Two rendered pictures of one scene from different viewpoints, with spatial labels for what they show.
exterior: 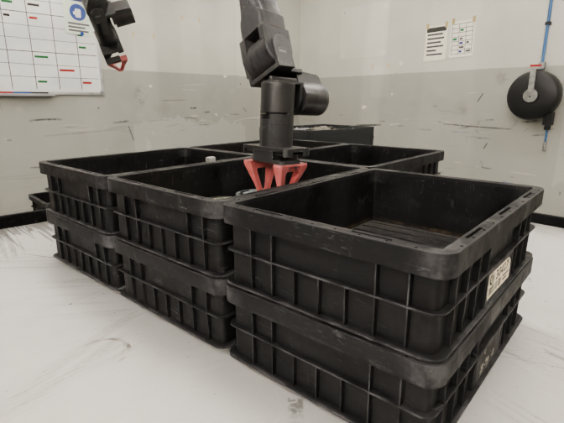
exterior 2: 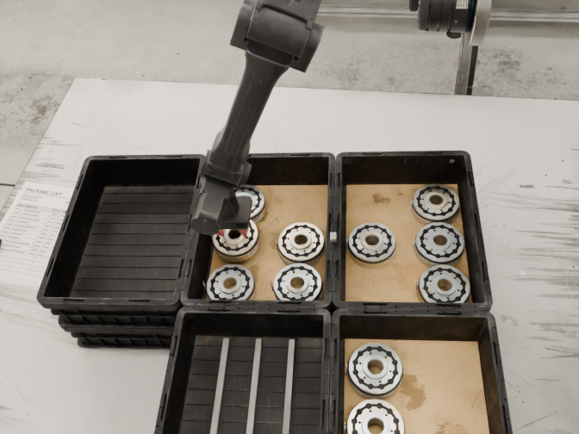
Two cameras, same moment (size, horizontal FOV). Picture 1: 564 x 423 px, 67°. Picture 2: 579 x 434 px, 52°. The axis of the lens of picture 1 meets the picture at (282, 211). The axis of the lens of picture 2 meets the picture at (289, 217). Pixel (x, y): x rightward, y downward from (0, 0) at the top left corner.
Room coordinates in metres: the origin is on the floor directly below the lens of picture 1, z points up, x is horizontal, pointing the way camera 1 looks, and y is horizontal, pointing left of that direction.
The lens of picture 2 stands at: (1.46, -0.26, 1.95)
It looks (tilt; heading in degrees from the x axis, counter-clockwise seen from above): 53 degrees down; 150
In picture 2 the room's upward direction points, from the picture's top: 9 degrees counter-clockwise
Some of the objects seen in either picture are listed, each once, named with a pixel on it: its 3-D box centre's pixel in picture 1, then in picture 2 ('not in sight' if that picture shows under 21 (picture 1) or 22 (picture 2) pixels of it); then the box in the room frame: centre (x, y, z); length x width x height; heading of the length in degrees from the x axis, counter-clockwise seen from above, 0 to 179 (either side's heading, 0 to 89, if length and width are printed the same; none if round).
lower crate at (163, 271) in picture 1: (248, 258); not in sight; (0.78, 0.07, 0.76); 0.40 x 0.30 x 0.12; 139
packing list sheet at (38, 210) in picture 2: not in sight; (32, 231); (0.24, -0.35, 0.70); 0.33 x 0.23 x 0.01; 133
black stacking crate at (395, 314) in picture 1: (393, 237); (135, 238); (0.58, -0.16, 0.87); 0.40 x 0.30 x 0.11; 139
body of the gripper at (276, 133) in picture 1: (276, 134); (223, 203); (0.73, 0.01, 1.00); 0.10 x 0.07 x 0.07; 48
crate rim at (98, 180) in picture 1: (154, 163); (406, 226); (0.98, 0.29, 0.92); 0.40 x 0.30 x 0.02; 139
